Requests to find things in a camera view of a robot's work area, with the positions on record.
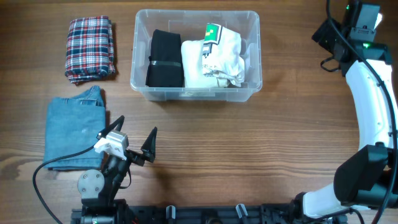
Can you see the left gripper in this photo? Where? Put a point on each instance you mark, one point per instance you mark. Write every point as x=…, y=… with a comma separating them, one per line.
x=148, y=149

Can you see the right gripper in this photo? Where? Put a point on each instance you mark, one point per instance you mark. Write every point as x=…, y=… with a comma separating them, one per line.
x=329, y=35

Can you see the blue denim jeans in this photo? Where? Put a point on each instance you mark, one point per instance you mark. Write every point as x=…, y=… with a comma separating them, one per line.
x=73, y=123

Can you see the black garment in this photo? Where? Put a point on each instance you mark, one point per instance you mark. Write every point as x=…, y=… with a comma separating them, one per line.
x=165, y=61

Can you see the clear plastic storage bin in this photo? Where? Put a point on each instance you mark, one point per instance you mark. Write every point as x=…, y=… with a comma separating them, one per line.
x=191, y=25

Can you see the cream cloth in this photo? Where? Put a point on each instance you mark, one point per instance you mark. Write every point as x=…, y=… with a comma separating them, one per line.
x=191, y=51

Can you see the white printed t-shirt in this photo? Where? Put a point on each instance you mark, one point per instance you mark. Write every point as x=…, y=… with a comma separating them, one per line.
x=221, y=58

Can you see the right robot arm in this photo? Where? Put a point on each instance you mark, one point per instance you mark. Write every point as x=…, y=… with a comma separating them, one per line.
x=368, y=179

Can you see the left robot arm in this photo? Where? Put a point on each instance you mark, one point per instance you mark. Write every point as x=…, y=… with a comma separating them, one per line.
x=98, y=188

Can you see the red plaid folded cloth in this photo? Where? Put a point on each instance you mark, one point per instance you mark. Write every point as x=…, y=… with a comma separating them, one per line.
x=90, y=49

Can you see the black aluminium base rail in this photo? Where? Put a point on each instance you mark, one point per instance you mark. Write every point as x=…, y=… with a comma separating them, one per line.
x=261, y=214

